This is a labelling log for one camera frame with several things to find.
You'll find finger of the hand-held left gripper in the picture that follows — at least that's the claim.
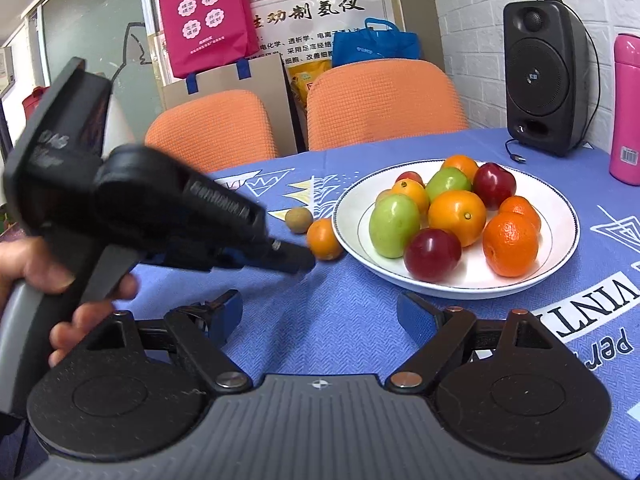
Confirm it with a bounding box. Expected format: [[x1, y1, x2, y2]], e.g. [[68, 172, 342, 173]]
[[142, 237, 317, 276]]

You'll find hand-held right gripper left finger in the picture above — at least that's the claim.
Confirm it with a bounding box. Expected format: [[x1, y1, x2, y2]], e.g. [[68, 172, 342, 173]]
[[85, 289, 253, 394]]

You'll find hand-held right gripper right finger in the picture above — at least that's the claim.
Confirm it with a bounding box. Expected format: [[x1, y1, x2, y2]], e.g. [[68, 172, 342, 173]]
[[385, 290, 558, 395]]

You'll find small orange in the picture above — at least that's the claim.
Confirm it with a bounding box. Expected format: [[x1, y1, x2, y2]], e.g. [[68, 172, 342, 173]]
[[306, 217, 345, 262], [391, 179, 431, 213]]

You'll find dark red plum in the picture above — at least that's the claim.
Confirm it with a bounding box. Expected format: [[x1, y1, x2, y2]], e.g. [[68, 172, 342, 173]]
[[404, 227, 463, 283], [472, 162, 518, 211]]

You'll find large green plum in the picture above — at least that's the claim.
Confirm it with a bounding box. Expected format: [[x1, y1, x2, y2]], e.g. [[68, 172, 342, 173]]
[[369, 193, 421, 259]]

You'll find medium orange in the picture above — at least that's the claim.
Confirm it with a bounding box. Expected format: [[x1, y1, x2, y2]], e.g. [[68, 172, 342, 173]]
[[428, 190, 488, 248]]

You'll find orange tangerine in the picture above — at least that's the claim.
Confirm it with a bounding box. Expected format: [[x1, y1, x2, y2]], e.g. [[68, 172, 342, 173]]
[[482, 211, 540, 278], [498, 195, 542, 233]]

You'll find white plate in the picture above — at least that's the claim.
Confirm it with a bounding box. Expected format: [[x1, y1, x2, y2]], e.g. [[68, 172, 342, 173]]
[[331, 159, 581, 300]]

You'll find person's left hand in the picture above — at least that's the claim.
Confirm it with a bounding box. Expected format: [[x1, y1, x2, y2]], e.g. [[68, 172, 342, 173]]
[[0, 237, 139, 368]]

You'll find brown longan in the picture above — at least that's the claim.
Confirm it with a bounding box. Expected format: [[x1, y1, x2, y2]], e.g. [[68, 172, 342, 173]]
[[285, 207, 314, 234]]

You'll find blue printed tablecloth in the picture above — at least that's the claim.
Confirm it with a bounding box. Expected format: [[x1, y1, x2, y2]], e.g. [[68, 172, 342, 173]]
[[107, 127, 640, 480]]

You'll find orange fabric chair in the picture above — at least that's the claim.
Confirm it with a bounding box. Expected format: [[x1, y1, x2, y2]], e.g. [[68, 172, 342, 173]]
[[145, 90, 280, 173], [306, 59, 470, 152]]

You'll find yellow snack bag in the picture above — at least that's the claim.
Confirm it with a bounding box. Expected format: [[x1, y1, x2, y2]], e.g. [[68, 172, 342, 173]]
[[290, 60, 333, 108]]

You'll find magenta tote bag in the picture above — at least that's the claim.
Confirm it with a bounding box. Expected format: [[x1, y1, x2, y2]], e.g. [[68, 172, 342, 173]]
[[159, 0, 261, 79]]

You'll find blue tote bag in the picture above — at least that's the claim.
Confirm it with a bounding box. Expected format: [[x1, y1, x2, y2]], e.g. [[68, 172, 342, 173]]
[[331, 17, 422, 67]]

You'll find black speaker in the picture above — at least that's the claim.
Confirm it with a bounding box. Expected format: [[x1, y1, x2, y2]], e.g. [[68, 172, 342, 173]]
[[502, 0, 593, 157]]

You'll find pink bottle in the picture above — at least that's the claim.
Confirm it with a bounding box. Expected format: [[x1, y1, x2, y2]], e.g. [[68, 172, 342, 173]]
[[609, 34, 640, 187]]

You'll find brown blue-handled paper bag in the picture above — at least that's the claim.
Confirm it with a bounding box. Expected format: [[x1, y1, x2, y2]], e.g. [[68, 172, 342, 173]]
[[161, 55, 298, 156]]

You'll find black speaker cable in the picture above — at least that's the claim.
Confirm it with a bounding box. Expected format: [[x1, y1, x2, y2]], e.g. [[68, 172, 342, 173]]
[[505, 137, 528, 165]]

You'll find wall poster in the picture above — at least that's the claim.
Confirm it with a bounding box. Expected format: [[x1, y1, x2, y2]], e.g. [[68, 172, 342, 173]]
[[247, 0, 406, 68]]

